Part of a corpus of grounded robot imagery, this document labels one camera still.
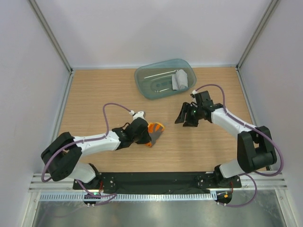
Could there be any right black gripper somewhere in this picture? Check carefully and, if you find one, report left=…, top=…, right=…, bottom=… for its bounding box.
left=175, top=102, right=203, bottom=127

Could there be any orange grey towel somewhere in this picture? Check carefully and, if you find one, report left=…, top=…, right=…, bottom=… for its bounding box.
left=146, top=122, right=165, bottom=148

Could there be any grey panda towel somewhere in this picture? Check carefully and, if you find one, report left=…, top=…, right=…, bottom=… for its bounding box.
left=171, top=70, right=188, bottom=90

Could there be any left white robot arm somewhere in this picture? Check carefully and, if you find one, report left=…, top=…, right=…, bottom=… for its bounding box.
left=41, top=111, right=151, bottom=189

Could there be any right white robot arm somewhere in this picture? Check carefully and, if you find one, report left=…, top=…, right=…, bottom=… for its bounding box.
left=175, top=91, right=277, bottom=187

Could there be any teal plastic basin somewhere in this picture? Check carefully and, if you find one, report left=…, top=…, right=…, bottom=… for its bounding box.
left=134, top=59, right=196, bottom=100

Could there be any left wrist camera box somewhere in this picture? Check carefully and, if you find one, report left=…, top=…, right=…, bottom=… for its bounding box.
left=133, top=111, right=145, bottom=121

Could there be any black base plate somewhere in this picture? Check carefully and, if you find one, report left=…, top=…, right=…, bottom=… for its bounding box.
left=84, top=172, right=241, bottom=195

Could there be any slotted cable duct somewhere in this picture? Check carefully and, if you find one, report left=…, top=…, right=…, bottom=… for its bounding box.
left=39, top=191, right=217, bottom=202

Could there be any aluminium frame rail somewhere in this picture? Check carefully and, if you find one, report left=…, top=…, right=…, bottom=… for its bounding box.
left=28, top=173, right=288, bottom=192

